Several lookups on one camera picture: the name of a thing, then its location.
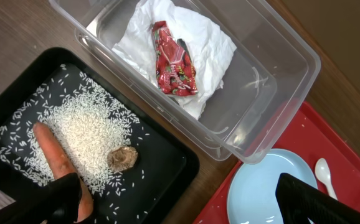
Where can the black waste tray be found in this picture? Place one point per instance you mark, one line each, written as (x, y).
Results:
(164, 168)

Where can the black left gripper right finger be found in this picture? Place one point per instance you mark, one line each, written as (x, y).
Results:
(300, 203)

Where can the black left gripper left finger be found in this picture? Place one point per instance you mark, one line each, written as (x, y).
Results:
(57, 202)

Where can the red serving tray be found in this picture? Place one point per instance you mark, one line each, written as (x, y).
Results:
(310, 137)

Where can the pile of rice grains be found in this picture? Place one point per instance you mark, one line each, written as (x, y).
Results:
(87, 121)

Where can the light blue plate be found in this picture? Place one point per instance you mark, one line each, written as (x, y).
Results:
(251, 198)

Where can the clear plastic bin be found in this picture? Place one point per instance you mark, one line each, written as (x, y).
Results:
(269, 75)

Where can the red candy wrapper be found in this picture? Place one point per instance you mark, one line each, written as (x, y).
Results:
(175, 72)

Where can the orange food piece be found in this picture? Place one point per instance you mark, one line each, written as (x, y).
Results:
(61, 165)

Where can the white spoon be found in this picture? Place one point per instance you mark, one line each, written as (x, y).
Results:
(323, 174)

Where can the brown food scrap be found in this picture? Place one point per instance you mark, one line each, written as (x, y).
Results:
(122, 158)

